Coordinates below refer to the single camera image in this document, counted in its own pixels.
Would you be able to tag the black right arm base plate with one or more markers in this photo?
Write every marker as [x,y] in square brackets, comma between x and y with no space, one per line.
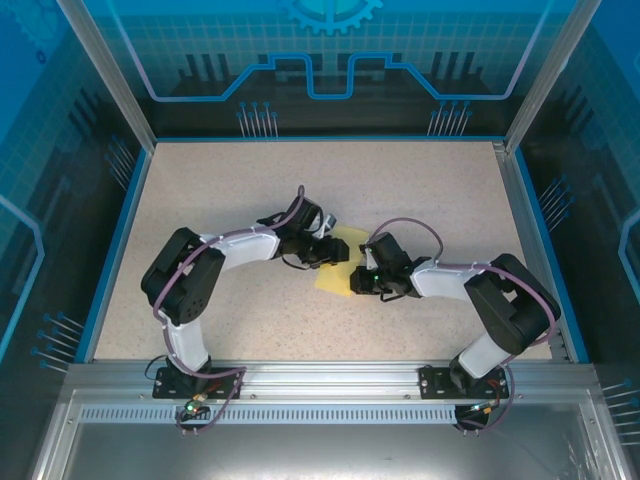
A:
[432,382]

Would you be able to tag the aluminium frame post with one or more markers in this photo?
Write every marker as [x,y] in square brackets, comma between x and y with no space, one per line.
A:
[112,75]
[542,75]

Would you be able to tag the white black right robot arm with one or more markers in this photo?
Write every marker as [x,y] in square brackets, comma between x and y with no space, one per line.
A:
[515,300]

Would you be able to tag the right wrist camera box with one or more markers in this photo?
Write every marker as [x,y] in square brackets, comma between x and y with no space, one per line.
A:
[369,255]

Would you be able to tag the yellow cloth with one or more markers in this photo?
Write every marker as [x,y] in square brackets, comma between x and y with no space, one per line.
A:
[335,280]

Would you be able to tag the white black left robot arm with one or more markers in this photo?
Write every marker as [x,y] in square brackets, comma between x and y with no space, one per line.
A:
[185,280]

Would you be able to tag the grey metal tray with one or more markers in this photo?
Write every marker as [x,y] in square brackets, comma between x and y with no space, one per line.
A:
[320,455]

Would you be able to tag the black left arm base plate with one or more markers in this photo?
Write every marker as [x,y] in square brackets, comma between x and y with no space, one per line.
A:
[225,387]

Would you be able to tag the aluminium mounting rail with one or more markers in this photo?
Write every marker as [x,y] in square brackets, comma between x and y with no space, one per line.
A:
[325,380]

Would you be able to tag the aluminium side rail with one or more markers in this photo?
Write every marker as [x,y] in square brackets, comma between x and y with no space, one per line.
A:
[527,225]

